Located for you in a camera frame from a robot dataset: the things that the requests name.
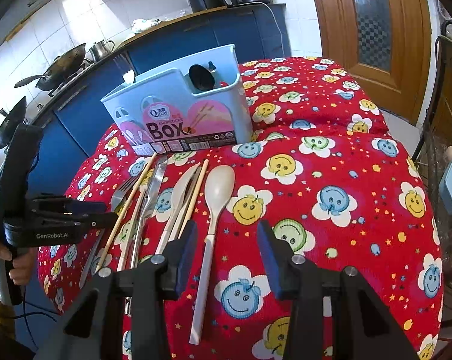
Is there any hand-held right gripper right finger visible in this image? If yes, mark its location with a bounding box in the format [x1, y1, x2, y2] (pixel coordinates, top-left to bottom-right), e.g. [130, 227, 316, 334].
[257, 219, 420, 360]

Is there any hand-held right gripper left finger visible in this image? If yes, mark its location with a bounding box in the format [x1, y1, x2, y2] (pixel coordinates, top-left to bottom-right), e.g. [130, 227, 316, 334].
[35, 219, 198, 360]

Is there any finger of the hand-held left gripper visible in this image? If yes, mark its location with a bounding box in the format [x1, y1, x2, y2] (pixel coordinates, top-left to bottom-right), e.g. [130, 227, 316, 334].
[35, 212, 119, 230]
[30, 194, 107, 214]

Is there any metal fork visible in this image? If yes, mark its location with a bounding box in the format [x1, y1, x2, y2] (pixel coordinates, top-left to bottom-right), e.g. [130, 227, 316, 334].
[80, 174, 138, 286]

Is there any wooden chopstick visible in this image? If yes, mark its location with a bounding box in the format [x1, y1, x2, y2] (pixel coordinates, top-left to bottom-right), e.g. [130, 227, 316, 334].
[179, 159, 209, 235]
[95, 153, 158, 272]

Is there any cream spoon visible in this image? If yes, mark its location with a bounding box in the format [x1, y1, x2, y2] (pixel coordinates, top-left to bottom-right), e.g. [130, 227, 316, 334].
[189, 165, 236, 345]

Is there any light blue utensil holder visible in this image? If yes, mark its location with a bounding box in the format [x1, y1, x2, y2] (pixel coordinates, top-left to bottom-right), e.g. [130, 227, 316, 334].
[100, 44, 254, 156]

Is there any person's left hand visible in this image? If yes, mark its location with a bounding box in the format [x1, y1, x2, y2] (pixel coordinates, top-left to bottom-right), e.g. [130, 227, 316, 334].
[0, 239, 38, 288]

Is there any black wok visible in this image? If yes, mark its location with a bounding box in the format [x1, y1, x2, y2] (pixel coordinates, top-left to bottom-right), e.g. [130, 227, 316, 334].
[0, 95, 28, 151]

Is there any cream knife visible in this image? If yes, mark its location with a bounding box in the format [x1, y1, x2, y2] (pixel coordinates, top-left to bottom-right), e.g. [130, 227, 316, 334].
[155, 164, 197, 255]

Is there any blue base cabinet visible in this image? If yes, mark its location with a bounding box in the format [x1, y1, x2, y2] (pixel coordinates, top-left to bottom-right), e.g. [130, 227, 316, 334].
[23, 3, 292, 196]

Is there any gas stove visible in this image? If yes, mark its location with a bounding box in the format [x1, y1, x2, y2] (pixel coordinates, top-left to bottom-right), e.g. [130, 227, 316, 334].
[48, 60, 95, 96]

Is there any red smiley flower cloth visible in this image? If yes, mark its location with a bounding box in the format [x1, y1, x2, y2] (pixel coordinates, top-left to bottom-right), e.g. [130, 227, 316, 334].
[36, 56, 446, 360]

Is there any metal wok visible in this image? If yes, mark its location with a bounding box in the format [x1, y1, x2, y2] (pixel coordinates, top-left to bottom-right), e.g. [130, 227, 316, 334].
[14, 43, 88, 91]

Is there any white fork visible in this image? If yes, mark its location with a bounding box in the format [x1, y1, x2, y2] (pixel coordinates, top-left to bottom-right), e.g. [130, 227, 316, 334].
[113, 53, 137, 85]

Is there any metal kettle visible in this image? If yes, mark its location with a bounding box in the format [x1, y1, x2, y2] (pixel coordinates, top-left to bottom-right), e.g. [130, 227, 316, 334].
[88, 39, 116, 62]

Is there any black spoon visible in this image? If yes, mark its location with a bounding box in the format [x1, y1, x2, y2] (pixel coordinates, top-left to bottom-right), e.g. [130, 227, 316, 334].
[188, 64, 215, 91]

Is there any white patterned cloth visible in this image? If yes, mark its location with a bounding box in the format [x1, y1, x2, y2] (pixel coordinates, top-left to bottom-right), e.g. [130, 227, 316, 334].
[130, 18, 159, 34]

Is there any wooden door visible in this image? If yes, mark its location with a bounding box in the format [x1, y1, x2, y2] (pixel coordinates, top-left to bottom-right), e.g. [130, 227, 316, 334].
[306, 0, 433, 128]

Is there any cream utensil handle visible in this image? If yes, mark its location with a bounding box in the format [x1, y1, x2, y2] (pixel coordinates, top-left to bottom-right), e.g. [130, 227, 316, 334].
[116, 195, 144, 272]

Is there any black cable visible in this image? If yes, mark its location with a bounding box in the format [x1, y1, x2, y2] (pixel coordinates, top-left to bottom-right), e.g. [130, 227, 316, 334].
[8, 296, 62, 346]

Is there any black wire rack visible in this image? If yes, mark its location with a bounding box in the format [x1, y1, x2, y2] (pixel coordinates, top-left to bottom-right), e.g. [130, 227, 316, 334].
[410, 34, 452, 297]

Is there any white power cable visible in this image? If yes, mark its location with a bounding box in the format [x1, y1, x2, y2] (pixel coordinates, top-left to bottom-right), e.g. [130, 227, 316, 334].
[261, 2, 287, 59]

